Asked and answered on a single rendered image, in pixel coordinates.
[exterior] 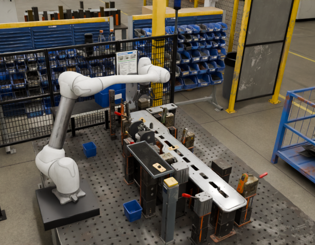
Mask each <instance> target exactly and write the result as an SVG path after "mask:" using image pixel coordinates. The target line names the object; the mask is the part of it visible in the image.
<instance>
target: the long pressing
mask: <svg viewBox="0 0 315 245"><path fill-rule="evenodd" d="M130 115H131V118H132V121H131V123H132V122H135V121H139V119H140V118H141V117H143V118H144V119H145V120H146V122H145V123H144V124H145V125H146V127H148V128H149V125H150V123H153V129H151V130H153V131H157V132H158V134H155V139H156V140H157V141H158V142H159V143H161V144H162V145H163V148H162V153H164V154H165V153H168V152H170V153H171V154H172V155H173V156H174V157H176V158H177V159H178V162H180V161H184V162H185V163H187V162H186V161H185V160H183V159H182V158H187V159H188V160H189V161H190V163H187V164H188V165H189V177H188V178H189V179H190V180H191V181H192V182H193V183H194V184H195V185H196V186H197V187H198V188H199V189H200V190H201V191H202V192H204V191H207V192H209V193H210V194H211V195H212V196H213V200H212V201H213V203H214V204H215V205H216V206H217V207H218V208H219V209H220V210H222V211H224V212H232V211H234V210H237V209H239V208H241V207H243V206H246V205H247V200H246V199H245V198H244V197H242V196H241V195H240V194H239V193H238V192H237V191H235V190H234V189H233V188H232V187H231V186H230V185H229V184H227V183H226V182H225V181H224V180H223V179H222V178H221V177H220V176H218V175H217V174H216V173H215V172H214V171H213V170H212V169H210V168H209V167H208V166H207V165H206V164H205V163H203V162H202V161H201V160H200V159H199V158H198V157H196V156H195V155H194V154H193V153H192V152H191V151H190V150H188V149H187V148H186V147H185V146H184V145H183V144H181V143H180V142H179V141H178V140H177V139H176V138H174V137H173V136H172V135H171V134H170V132H169V129H168V128H167V127H165V126H164V125H163V124H162V123H161V122H159V121H158V120H157V119H156V118H155V117H154V116H152V115H151V114H150V113H149V112H148V111H146V110H140V111H136V112H131V113H130ZM159 136H163V137H164V139H161V138H160V137H159ZM164 141H168V142H169V143H170V144H171V145H172V146H175V145H177V146H178V147H179V148H177V150H178V151H179V152H180V153H181V154H182V155H183V156H182V157H180V156H179V155H178V154H177V153H176V152H175V151H174V150H171V151H170V150H169V149H168V147H169V146H168V145H167V144H166V143H165V142H164ZM191 165H194V166H195V167H196V168H198V169H199V170H198V171H195V170H194V169H193V168H192V167H191ZM200 173H203V174H204V175H205V176H206V177H207V178H208V179H204V178H203V177H202V176H201V175H200ZM209 182H213V183H214V184H215V185H216V186H220V187H221V189H220V190H219V191H223V192H224V193H225V194H226V195H227V196H228V198H224V197H223V196H222V195H221V194H220V193H219V191H218V190H217V188H216V189H215V188H214V187H213V186H212V185H211V184H210V183H209ZM224 187H225V188H224Z"/></svg>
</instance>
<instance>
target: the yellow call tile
mask: <svg viewBox="0 0 315 245"><path fill-rule="evenodd" d="M164 182H165V183H166V184H167V185H168V186H169V187H171V186H174V185H177V184H178V182H177V181H176V180H175V179H174V178H173V177H170V178H168V179H165V180H164Z"/></svg>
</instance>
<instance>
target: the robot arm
mask: <svg viewBox="0 0 315 245"><path fill-rule="evenodd" d="M169 79H170V73H169V72H168V71H167V70H166V69H164V68H162V67H158V66H154V65H152V64H151V61H150V59H149V58H148V57H142V58H141V59H139V63H138V75H114V76H106V77H96V78H90V77H86V76H83V75H82V74H79V73H76V72H73V71H66V72H63V73H62V74H60V76H59V78H58V82H59V85H60V94H61V99H60V103H59V106H58V110H57V114H56V117H55V121H54V125H53V128H52V133H51V137H50V140H49V144H48V145H46V146H45V147H44V148H43V150H42V151H40V152H39V153H38V154H37V156H36V158H35V163H36V166H37V168H38V169H39V170H40V171H41V172H42V173H43V174H44V175H46V176H47V177H49V178H51V179H52V181H53V182H54V183H55V185H56V187H57V188H56V189H53V190H52V193H54V194H55V195H56V197H57V198H58V199H59V201H60V204H61V205H64V204H66V203H67V202H70V201H73V202H74V203H77V202H78V198H80V197H84V196H86V193H85V192H83V191H82V190H81V189H80V186H79V171H78V166H77V164H76V162H75V161H74V160H73V159H72V158H69V157H65V151H64V149H63V144H64V140H65V137H66V133H67V129H68V126H69V123H70V118H71V115H72V111H73V107H74V104H75V100H76V99H77V98H78V97H87V96H91V95H94V94H96V93H98V92H100V91H102V90H104V89H105V88H107V87H109V86H111V85H114V84H125V83H139V84H140V90H136V94H135V96H134V98H133V100H132V101H133V102H135V106H136V110H138V100H139V98H140V97H141V96H142V95H144V94H148V95H149V96H150V106H153V99H154V98H155V95H154V93H153V90H152V88H151V87H150V88H149V84H150V82H152V83H166V82H167V81H169ZM149 90H150V91H151V93H152V95H153V96H152V95H151V94H150V93H149V92H148V91H149ZM139 92H140V93H139Z"/></svg>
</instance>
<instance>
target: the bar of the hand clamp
mask: <svg viewBox="0 0 315 245"><path fill-rule="evenodd" d="M129 103H130V104H131V101H129V102H127V101H124V104H123V105H125V110H126V115H127V116H128V119H129V118H130V117H131V115H130V109H129ZM128 119H127V120H128Z"/></svg>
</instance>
